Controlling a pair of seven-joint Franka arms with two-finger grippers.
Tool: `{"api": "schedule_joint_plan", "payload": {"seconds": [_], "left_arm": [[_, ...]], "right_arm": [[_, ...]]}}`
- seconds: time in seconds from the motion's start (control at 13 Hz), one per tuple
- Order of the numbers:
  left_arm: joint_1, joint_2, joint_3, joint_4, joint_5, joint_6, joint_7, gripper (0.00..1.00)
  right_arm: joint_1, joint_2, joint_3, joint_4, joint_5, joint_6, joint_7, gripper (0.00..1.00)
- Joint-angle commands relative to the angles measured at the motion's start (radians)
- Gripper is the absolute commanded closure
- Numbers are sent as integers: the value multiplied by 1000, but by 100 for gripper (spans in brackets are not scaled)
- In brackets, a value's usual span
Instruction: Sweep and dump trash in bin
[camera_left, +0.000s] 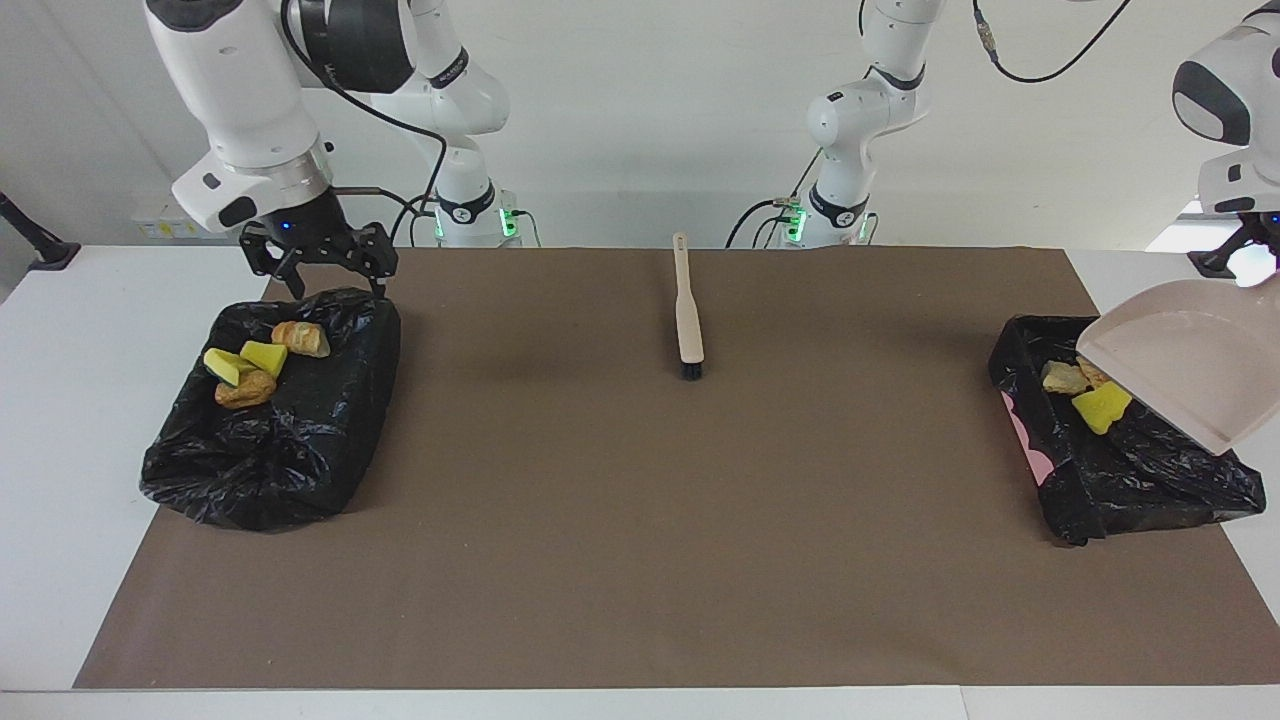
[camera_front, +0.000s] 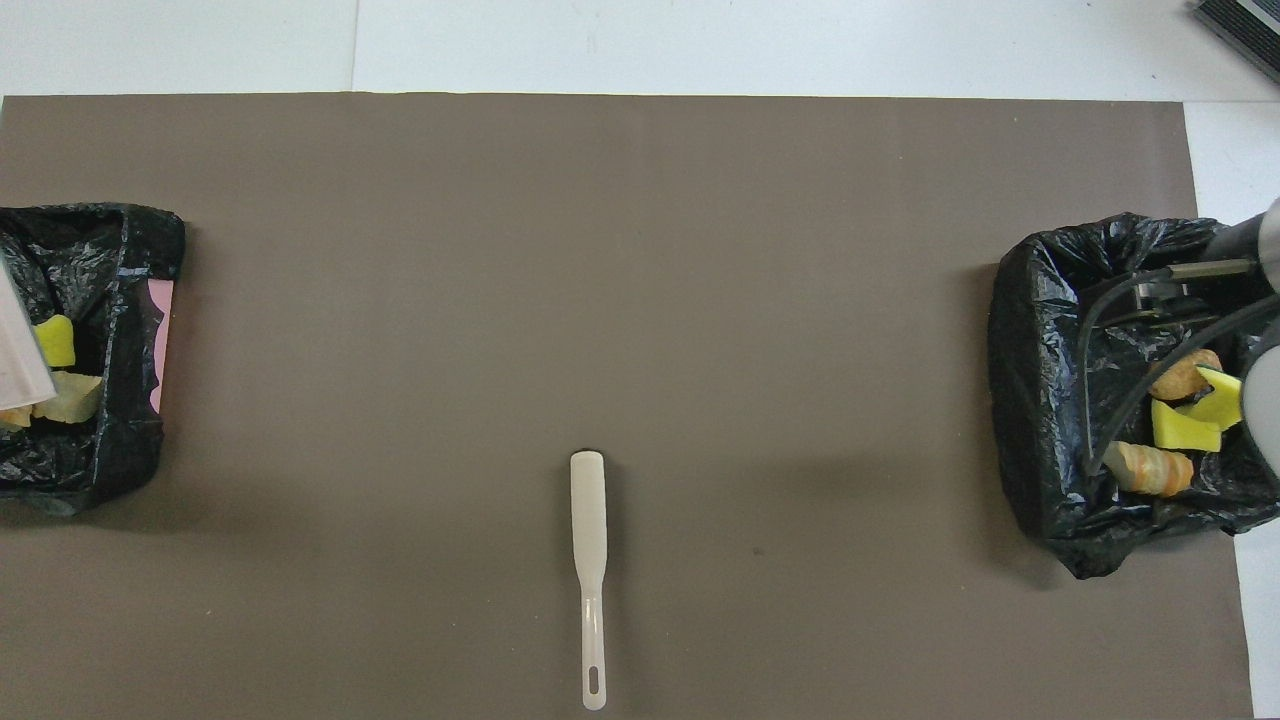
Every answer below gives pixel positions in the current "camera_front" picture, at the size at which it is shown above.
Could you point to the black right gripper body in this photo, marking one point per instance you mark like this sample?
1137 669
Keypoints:
1160 292

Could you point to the brown nugget piece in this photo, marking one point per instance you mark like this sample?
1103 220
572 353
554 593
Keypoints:
1180 378

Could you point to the yellow sponge piece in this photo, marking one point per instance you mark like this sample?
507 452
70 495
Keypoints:
1220 405
1183 428
55 342

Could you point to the striped croissant piece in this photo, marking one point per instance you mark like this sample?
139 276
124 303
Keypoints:
1145 468
14 416

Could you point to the beige hand brush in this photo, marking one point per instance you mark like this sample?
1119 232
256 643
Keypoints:
588 520

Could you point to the pale bread piece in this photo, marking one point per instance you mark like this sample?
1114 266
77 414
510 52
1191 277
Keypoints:
75 398

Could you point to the beige plastic dustpan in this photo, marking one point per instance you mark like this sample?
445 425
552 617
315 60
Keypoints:
20 340

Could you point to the black bag lined pink bin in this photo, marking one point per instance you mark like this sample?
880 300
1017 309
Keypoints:
130 300

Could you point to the dark ribbed device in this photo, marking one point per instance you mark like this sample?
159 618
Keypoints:
1245 30

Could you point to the brown table mat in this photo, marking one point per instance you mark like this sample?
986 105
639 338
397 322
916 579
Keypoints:
600 300

